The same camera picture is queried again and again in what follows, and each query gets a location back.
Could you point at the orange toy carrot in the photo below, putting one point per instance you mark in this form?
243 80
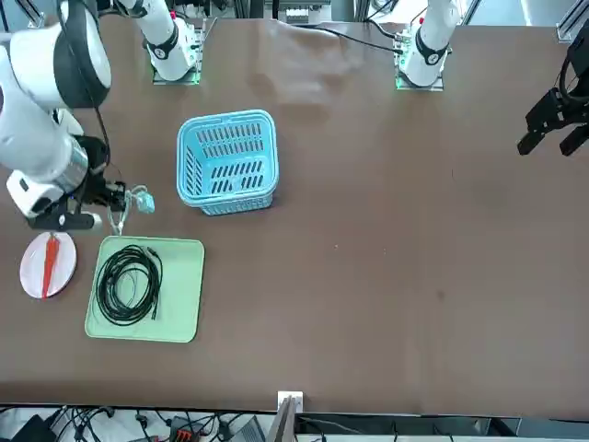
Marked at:
49 267

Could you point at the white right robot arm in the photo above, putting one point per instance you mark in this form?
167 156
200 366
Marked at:
27 138

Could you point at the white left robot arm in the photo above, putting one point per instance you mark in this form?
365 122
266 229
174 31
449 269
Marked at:
432 37

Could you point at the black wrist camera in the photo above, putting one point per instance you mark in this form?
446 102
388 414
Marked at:
60 222

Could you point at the blue slotted plastic basket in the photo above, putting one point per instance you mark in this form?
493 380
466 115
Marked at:
230 138

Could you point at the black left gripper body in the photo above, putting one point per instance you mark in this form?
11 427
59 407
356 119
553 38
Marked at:
577 83

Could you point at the aluminium frame post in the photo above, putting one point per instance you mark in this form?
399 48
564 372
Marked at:
290 414

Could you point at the black box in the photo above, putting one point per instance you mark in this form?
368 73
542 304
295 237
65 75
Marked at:
32 430

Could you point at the green plastic tray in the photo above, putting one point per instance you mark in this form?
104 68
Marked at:
184 276

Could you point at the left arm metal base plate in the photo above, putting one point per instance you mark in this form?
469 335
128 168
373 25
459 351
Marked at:
419 87

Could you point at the pink round plate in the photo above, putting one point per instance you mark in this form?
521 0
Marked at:
64 258

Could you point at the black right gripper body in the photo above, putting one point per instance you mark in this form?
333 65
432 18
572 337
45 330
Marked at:
99 166

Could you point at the power strip with red switches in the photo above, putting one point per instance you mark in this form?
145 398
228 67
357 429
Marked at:
186 435

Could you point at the aluminium frame profile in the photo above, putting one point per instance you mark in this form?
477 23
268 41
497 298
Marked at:
573 23

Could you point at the grey power box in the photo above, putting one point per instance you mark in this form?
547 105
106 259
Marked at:
296 16

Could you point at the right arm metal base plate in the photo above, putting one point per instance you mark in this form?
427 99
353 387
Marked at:
175 82

